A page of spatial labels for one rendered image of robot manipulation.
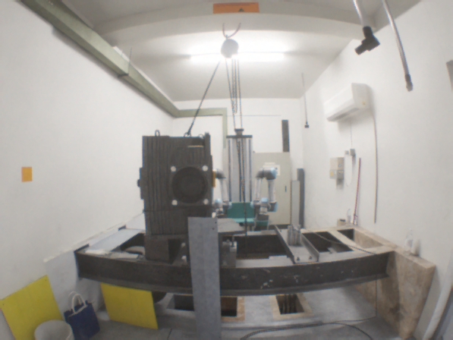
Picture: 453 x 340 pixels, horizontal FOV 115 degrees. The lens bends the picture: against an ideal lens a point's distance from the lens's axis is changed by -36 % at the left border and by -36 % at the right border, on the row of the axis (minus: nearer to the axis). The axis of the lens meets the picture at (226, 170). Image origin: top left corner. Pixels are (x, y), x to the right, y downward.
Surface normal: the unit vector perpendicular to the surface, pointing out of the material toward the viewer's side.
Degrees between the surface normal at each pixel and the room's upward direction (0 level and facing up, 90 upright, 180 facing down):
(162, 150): 90
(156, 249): 90
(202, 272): 90
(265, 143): 90
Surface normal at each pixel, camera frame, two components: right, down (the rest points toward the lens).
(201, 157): 0.20, 0.01
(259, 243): -0.05, 0.01
